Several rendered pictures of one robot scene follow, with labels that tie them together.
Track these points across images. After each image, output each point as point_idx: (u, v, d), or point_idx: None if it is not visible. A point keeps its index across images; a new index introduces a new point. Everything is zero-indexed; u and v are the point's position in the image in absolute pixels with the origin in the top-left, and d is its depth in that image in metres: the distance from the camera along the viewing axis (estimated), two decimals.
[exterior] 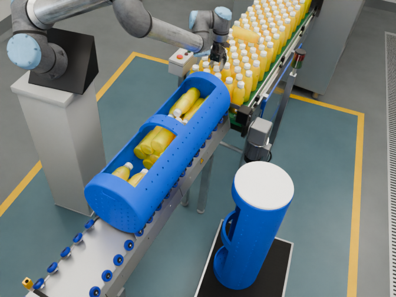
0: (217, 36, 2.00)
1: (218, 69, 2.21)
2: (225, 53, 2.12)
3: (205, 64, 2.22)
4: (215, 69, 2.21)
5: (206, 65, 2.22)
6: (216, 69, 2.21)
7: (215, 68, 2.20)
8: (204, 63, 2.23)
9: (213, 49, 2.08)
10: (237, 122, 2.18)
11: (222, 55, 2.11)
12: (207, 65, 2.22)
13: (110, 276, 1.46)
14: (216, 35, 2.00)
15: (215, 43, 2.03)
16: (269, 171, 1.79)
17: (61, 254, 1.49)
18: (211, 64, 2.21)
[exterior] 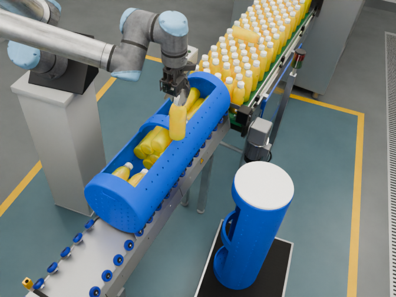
0: (167, 59, 1.24)
1: None
2: (187, 82, 1.36)
3: (205, 64, 2.22)
4: (175, 101, 1.45)
5: (206, 65, 2.22)
6: (177, 102, 1.45)
7: (176, 100, 1.45)
8: (204, 63, 2.23)
9: (166, 78, 1.32)
10: (237, 122, 2.18)
11: (182, 84, 1.36)
12: (207, 65, 2.22)
13: (110, 276, 1.46)
14: (166, 57, 1.24)
15: (166, 70, 1.28)
16: (269, 171, 1.79)
17: (61, 254, 1.49)
18: (171, 96, 1.45)
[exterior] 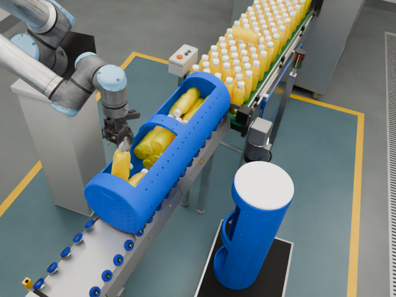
0: (107, 111, 1.28)
1: None
2: (129, 131, 1.40)
3: (205, 64, 2.22)
4: (120, 147, 1.48)
5: (206, 65, 2.22)
6: (122, 147, 1.48)
7: (121, 145, 1.48)
8: (204, 63, 2.23)
9: (108, 126, 1.36)
10: (237, 122, 2.18)
11: (124, 132, 1.40)
12: (207, 65, 2.22)
13: (110, 276, 1.46)
14: (105, 108, 1.28)
15: (107, 120, 1.31)
16: (269, 171, 1.79)
17: (61, 254, 1.49)
18: None
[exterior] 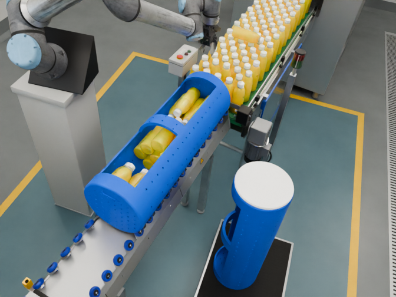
0: (207, 19, 1.96)
1: (134, 165, 1.63)
2: (215, 37, 2.08)
3: (205, 64, 2.22)
4: (130, 163, 1.63)
5: (206, 65, 2.22)
6: (131, 164, 1.63)
7: (131, 163, 1.63)
8: (204, 63, 2.23)
9: (203, 33, 2.04)
10: (237, 122, 2.18)
11: (213, 38, 2.08)
12: (207, 65, 2.22)
13: (110, 276, 1.46)
14: (206, 17, 1.96)
15: (205, 26, 1.99)
16: (269, 171, 1.79)
17: (61, 254, 1.49)
18: (202, 49, 2.17)
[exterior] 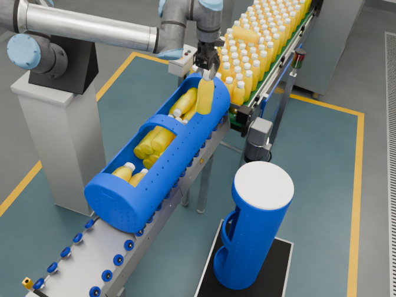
0: (203, 34, 1.36)
1: (134, 165, 1.63)
2: (217, 57, 1.48)
3: (207, 75, 1.57)
4: (130, 163, 1.63)
5: (208, 77, 1.57)
6: (131, 164, 1.63)
7: (131, 163, 1.63)
8: (205, 74, 1.57)
9: (200, 52, 1.44)
10: (237, 122, 2.18)
11: (213, 59, 1.47)
12: (209, 76, 1.56)
13: (110, 276, 1.46)
14: (201, 32, 1.35)
15: (201, 44, 1.39)
16: (269, 171, 1.79)
17: (61, 254, 1.49)
18: (200, 71, 1.57)
